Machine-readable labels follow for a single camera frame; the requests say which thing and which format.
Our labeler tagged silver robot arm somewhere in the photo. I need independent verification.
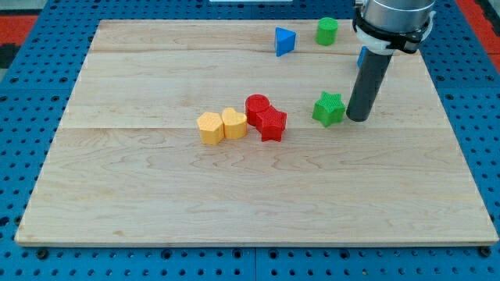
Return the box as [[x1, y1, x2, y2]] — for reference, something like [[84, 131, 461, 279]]
[[352, 0, 435, 55]]

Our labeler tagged red star block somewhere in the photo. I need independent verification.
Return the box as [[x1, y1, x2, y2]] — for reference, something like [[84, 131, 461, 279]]
[[255, 105, 288, 142]]

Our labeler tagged green star block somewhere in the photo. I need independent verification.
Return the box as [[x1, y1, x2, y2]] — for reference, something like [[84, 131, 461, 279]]
[[312, 91, 345, 127]]

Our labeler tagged yellow heart block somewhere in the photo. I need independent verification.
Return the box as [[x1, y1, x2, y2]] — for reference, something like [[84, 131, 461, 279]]
[[222, 107, 247, 140]]

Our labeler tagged red cylinder block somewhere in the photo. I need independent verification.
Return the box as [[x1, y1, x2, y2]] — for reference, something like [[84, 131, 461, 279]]
[[245, 94, 270, 126]]

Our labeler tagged yellow pentagon block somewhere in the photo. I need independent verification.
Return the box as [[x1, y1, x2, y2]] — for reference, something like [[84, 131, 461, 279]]
[[197, 112, 224, 144]]

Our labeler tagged wooden board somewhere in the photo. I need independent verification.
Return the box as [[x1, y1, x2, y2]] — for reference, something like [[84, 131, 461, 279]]
[[15, 20, 498, 247]]

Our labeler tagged blue triangle block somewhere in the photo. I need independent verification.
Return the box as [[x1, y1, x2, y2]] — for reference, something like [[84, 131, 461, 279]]
[[274, 27, 296, 57]]

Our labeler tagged green cylinder block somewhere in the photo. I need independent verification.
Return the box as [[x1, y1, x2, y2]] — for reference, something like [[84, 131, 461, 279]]
[[316, 17, 339, 46]]

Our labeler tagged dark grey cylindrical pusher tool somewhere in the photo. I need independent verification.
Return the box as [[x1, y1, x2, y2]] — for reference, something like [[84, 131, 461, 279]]
[[346, 50, 392, 122]]

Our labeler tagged blue block behind tool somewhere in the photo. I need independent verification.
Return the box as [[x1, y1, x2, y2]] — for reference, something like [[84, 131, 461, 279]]
[[357, 46, 368, 68]]

